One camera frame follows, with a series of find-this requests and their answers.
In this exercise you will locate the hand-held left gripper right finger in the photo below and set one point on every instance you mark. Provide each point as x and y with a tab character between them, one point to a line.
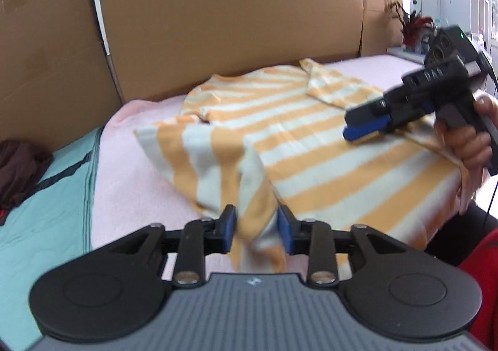
284	228

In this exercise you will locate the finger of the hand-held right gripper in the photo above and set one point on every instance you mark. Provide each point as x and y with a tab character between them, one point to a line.
365	132
365	113

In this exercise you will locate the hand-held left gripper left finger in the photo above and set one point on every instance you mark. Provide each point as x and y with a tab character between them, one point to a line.
230	228

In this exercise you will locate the orange white striped shirt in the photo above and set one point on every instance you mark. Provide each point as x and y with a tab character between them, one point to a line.
311	164

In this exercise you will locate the person's right hand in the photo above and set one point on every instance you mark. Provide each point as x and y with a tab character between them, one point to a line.
467	145

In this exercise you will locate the white side table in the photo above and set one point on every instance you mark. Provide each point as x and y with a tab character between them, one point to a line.
404	54

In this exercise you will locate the red leaf potted plant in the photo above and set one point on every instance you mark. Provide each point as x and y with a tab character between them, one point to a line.
412	26

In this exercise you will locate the white shelf cabinet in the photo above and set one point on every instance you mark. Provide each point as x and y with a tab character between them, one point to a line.
467	5

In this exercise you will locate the pink towel blanket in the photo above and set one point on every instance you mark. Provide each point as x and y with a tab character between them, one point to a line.
128	187

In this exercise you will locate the large cardboard box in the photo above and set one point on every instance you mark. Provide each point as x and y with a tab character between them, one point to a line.
233	24

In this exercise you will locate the teal bed sheet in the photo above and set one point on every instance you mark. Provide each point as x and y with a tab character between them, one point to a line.
42	234

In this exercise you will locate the person's red clothing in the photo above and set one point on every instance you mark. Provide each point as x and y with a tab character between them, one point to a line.
482	288

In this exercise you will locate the dark brown cloth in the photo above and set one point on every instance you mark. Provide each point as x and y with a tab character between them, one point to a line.
19	172

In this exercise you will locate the cardboard box with small label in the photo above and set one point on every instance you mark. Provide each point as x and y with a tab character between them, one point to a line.
42	63

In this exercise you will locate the silver metal pole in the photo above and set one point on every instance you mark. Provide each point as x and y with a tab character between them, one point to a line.
99	12

